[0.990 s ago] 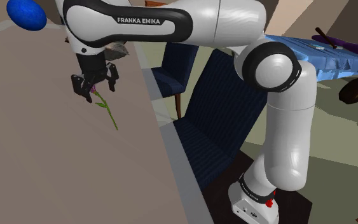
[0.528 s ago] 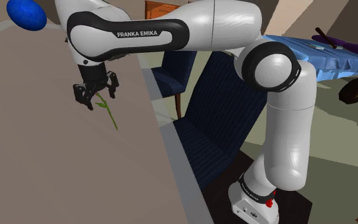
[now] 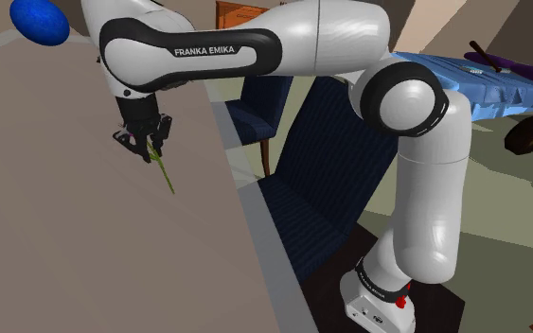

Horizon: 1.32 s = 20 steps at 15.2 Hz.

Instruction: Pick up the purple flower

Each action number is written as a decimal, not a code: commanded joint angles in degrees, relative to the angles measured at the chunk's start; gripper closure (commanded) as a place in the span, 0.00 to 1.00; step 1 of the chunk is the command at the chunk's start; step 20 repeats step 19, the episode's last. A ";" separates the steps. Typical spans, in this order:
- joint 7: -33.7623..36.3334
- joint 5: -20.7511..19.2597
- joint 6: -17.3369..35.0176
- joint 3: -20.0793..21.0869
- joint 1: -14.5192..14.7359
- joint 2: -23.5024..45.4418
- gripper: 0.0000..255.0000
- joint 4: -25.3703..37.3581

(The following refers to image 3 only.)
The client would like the dark brown stick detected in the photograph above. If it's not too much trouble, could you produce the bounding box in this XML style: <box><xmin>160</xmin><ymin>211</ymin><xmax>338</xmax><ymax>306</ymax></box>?
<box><xmin>468</xmin><ymin>40</ymin><xmax>503</xmax><ymax>74</ymax></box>

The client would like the dark robot stand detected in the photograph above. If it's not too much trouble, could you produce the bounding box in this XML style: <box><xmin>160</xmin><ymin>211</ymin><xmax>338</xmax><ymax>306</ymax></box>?
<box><xmin>299</xmin><ymin>222</ymin><xmax>467</xmax><ymax>333</ymax></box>

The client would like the thin green plant stem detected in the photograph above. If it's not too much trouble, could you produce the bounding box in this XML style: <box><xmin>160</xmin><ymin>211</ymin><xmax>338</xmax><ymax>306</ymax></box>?
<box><xmin>146</xmin><ymin>140</ymin><xmax>176</xmax><ymax>195</ymax></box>

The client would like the orange wooden cabinet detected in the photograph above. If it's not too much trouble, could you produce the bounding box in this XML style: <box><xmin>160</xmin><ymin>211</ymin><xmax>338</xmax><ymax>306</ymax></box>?
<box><xmin>214</xmin><ymin>0</ymin><xmax>270</xmax><ymax>30</ymax></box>

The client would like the dark brown round stool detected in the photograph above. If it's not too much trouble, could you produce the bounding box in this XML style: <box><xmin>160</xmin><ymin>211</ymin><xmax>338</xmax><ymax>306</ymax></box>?
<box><xmin>504</xmin><ymin>112</ymin><xmax>533</xmax><ymax>156</ymax></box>

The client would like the blue oval ball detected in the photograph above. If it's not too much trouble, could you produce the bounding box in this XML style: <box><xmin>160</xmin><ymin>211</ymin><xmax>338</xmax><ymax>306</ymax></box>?
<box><xmin>9</xmin><ymin>0</ymin><xmax>71</xmax><ymax>47</ymax></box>

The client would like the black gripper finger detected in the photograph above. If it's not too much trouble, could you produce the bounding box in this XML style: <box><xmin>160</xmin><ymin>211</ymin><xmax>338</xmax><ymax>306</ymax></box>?
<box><xmin>151</xmin><ymin>114</ymin><xmax>174</xmax><ymax>156</ymax></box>
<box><xmin>112</xmin><ymin>130</ymin><xmax>152</xmax><ymax>165</ymax></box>

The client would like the large navy blue chair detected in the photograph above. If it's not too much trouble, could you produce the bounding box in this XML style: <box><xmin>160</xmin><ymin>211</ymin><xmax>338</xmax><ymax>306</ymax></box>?
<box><xmin>257</xmin><ymin>76</ymin><xmax>400</xmax><ymax>284</ymax></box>

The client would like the purple cushion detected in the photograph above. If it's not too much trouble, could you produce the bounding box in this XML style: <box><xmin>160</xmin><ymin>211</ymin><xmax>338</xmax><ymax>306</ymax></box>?
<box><xmin>462</xmin><ymin>50</ymin><xmax>533</xmax><ymax>87</ymax></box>

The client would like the small navy blue chair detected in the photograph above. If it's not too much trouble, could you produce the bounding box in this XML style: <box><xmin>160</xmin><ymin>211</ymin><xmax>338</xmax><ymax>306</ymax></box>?
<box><xmin>224</xmin><ymin>75</ymin><xmax>294</xmax><ymax>178</ymax></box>

